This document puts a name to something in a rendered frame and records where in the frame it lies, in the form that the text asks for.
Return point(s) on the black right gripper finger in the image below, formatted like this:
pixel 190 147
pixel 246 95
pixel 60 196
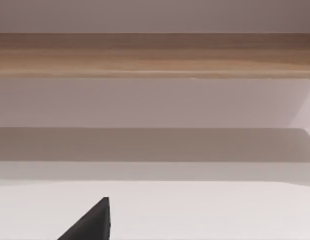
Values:
pixel 94 222

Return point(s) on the wooden shelf board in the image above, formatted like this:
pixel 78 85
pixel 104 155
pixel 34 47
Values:
pixel 154 55

